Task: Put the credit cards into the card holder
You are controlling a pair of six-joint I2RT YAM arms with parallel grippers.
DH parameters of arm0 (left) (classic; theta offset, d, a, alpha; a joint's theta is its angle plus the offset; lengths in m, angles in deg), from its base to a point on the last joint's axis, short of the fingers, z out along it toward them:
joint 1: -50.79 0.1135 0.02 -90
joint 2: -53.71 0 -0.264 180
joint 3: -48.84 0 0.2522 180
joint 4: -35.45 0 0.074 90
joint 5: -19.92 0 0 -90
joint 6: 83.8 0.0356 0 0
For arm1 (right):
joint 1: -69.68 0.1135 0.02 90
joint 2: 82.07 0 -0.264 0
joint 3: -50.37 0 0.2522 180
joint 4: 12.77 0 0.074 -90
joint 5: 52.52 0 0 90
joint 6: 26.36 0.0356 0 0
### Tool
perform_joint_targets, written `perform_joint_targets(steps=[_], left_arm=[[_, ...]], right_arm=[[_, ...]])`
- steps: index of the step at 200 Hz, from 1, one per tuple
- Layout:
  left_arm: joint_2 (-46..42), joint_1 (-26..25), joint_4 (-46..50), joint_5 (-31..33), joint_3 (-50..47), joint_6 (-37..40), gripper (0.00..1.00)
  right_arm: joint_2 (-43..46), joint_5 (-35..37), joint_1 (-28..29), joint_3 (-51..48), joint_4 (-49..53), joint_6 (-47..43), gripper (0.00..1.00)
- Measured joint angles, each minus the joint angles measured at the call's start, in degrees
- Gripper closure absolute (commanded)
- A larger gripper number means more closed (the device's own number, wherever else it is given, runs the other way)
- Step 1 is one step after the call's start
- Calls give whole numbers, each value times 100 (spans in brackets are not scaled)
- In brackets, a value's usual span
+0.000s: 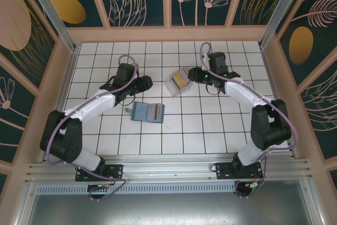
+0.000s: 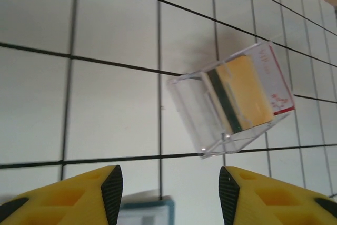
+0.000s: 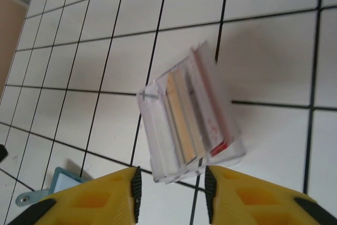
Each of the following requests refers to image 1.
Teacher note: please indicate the blue leather card holder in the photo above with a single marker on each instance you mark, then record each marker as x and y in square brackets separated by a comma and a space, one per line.
[139, 113]

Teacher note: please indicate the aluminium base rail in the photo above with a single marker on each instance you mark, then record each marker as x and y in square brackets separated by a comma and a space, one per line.
[168, 168]

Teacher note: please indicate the grey metal panel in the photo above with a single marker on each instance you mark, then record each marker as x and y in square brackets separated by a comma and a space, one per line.
[168, 209]

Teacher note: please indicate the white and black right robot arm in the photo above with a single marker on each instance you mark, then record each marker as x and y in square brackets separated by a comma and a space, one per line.
[245, 93]

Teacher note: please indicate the clear plastic card box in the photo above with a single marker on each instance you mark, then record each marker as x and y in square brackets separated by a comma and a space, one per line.
[173, 90]

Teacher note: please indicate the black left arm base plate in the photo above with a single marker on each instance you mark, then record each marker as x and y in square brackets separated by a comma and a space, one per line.
[116, 173]

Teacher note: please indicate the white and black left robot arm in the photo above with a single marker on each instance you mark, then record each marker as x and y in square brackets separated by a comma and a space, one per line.
[94, 103]

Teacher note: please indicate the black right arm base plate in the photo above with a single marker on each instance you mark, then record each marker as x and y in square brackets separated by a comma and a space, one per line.
[223, 171]

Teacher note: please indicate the pale credit card dark stripe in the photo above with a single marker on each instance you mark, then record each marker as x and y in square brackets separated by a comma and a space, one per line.
[154, 112]

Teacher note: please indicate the gold card stack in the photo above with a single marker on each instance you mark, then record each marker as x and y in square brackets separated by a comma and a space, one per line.
[181, 80]

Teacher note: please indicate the aluminium corner post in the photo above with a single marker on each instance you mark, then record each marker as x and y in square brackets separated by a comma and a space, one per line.
[281, 9]
[50, 11]

